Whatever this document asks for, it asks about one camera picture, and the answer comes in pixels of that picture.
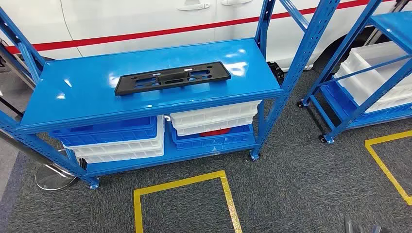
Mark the black plastic license plate bracket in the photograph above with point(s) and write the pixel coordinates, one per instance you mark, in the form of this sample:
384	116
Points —
170	77

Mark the blue shelf rack on casters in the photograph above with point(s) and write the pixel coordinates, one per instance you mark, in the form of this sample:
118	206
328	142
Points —
396	25

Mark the red item in bin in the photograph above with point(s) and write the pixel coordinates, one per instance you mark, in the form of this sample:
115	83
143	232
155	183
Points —
215	132

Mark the yellow floor tape square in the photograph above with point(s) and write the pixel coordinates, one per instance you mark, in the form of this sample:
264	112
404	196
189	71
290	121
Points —
177	184
389	137

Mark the blue metal shelf rack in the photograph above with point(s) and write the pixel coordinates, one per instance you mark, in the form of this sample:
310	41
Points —
96	83

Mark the white car with red stripe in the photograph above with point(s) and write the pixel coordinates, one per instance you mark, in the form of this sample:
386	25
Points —
128	19

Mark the chrome stanchion post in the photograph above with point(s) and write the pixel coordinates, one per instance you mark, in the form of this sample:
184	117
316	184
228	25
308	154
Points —
54	177

